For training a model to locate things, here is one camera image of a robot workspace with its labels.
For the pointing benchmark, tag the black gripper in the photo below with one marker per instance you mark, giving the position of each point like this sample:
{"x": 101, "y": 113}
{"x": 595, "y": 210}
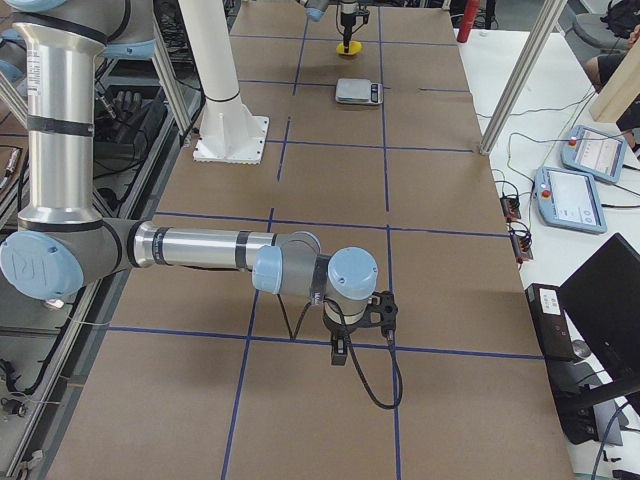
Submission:
{"x": 340, "y": 328}
{"x": 346, "y": 14}

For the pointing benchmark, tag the yellow mango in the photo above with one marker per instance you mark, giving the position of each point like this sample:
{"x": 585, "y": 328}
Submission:
{"x": 349, "y": 49}

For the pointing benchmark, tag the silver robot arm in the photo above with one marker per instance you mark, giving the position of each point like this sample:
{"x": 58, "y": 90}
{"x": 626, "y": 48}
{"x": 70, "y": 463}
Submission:
{"x": 63, "y": 243}
{"x": 315, "y": 10}

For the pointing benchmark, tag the silver electronic kitchen scale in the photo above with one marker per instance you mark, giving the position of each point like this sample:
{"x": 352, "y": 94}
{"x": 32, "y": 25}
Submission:
{"x": 359, "y": 92}

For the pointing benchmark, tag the red cylinder bottle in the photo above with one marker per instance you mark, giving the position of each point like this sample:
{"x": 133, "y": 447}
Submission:
{"x": 468, "y": 20}

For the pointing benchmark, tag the near orange circuit board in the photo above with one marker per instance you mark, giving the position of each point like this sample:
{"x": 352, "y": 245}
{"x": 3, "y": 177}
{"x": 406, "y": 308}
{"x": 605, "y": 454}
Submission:
{"x": 521, "y": 240}

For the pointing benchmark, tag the orange circuit board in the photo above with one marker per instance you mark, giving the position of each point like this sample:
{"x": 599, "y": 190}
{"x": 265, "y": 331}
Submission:
{"x": 510, "y": 202}
{"x": 521, "y": 240}

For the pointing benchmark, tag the black mini computer box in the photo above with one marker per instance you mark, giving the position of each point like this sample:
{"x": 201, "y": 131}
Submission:
{"x": 550, "y": 322}

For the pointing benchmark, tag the far orange circuit board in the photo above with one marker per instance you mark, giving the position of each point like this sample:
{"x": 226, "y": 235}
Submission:
{"x": 510, "y": 202}

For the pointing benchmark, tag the blue tape strip crosswise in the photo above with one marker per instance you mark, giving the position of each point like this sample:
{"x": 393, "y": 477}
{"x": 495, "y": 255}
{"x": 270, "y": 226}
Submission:
{"x": 268, "y": 339}

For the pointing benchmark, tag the far blue teach pendant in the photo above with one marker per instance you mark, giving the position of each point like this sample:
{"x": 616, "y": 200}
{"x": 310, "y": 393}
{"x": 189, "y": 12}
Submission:
{"x": 594, "y": 152}

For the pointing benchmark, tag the blue teach pendant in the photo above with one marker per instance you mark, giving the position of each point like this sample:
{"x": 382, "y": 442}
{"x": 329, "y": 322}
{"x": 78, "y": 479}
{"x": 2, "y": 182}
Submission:
{"x": 594, "y": 152}
{"x": 569, "y": 200}

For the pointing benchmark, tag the seated person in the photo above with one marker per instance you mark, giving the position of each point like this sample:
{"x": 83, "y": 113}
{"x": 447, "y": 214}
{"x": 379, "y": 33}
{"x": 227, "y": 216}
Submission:
{"x": 622, "y": 19}

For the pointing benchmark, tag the near blue teach pendant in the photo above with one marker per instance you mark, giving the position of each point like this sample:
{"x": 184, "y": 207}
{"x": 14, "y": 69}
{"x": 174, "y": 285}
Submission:
{"x": 569, "y": 200}

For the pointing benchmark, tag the black monitor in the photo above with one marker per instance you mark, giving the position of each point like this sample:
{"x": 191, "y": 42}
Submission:
{"x": 601, "y": 298}

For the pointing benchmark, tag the wooden board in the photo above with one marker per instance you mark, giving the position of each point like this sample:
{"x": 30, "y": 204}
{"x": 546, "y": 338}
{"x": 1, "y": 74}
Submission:
{"x": 622, "y": 88}

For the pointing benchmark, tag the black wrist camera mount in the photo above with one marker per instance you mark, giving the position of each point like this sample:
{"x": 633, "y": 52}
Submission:
{"x": 381, "y": 312}

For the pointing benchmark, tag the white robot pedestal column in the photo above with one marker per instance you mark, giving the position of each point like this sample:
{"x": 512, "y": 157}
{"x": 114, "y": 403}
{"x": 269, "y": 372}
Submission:
{"x": 228, "y": 131}

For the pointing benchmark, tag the aluminium frame post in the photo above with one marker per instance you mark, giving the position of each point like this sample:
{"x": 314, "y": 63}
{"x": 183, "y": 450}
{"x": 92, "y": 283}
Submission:
{"x": 536, "y": 40}

